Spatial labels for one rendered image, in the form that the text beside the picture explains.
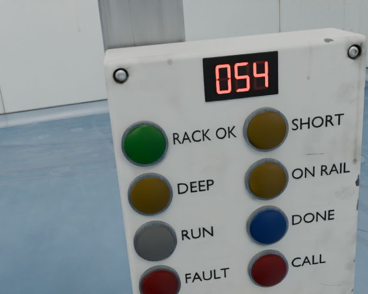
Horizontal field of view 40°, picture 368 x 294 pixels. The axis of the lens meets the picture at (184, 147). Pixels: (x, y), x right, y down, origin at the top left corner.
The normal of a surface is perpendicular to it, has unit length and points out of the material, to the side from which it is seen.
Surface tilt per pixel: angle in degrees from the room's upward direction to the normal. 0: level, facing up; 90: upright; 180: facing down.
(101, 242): 0
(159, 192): 88
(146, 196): 89
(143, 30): 90
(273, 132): 90
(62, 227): 0
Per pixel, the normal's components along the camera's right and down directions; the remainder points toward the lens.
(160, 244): 0.19, 0.33
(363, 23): -0.96, 0.16
